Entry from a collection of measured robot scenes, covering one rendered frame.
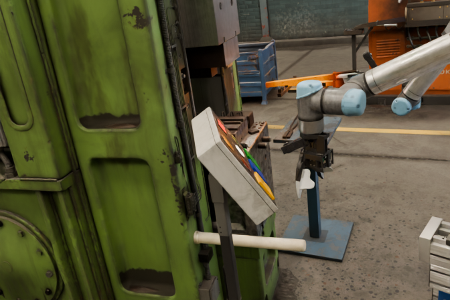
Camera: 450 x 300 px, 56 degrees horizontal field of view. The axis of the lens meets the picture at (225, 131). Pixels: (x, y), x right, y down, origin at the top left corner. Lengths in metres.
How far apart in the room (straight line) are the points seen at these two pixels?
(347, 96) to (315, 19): 8.25
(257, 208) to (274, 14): 8.59
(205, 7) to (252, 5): 8.20
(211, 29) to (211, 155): 0.65
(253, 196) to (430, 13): 3.95
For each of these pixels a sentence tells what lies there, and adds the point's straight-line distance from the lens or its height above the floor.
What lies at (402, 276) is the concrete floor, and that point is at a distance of 2.55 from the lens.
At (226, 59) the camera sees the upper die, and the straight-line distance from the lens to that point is 1.71.
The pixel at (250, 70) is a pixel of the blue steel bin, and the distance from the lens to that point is 5.53.
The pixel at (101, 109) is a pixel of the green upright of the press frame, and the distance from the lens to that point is 1.71.
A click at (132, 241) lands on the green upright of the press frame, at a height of 0.58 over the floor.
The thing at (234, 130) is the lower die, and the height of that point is 0.98.
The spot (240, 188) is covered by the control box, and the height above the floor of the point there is 1.05.
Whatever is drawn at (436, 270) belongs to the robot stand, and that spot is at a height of 0.65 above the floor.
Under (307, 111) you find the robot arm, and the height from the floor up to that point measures 1.21.
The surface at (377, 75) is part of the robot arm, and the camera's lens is 1.29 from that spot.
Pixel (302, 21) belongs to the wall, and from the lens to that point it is 9.50.
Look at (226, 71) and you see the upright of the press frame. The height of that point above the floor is 1.16.
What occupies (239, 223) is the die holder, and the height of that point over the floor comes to 0.54.
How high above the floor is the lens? 1.60
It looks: 20 degrees down
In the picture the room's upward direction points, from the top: 8 degrees counter-clockwise
